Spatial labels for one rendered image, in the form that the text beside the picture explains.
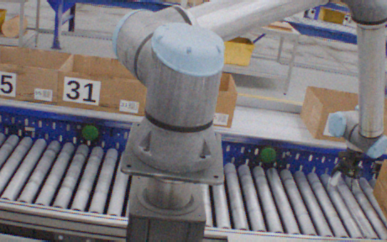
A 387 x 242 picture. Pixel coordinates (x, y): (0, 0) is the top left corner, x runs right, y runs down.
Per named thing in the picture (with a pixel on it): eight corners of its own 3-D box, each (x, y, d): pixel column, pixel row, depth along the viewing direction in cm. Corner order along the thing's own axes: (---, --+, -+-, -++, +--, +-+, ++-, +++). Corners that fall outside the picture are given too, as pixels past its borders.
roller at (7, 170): (-19, 207, 151) (-20, 195, 149) (23, 144, 199) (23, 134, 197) (-6, 209, 151) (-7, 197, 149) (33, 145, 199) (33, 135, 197)
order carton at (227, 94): (143, 118, 200) (147, 81, 194) (147, 95, 227) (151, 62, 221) (231, 129, 203) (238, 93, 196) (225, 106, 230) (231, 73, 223)
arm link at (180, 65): (164, 131, 90) (174, 46, 82) (130, 95, 103) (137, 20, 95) (228, 122, 97) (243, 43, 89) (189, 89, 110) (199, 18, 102)
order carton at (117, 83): (55, 107, 197) (57, 71, 191) (70, 86, 224) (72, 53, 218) (143, 118, 200) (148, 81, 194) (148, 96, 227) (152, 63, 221)
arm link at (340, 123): (351, 122, 152) (372, 119, 159) (329, 107, 161) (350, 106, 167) (342, 145, 156) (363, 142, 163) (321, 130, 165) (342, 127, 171)
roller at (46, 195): (33, 215, 152) (32, 203, 150) (64, 149, 200) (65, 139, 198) (46, 218, 153) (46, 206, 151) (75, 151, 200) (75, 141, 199)
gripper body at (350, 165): (342, 179, 172) (351, 152, 168) (336, 169, 180) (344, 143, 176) (359, 181, 173) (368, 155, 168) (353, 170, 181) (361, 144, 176)
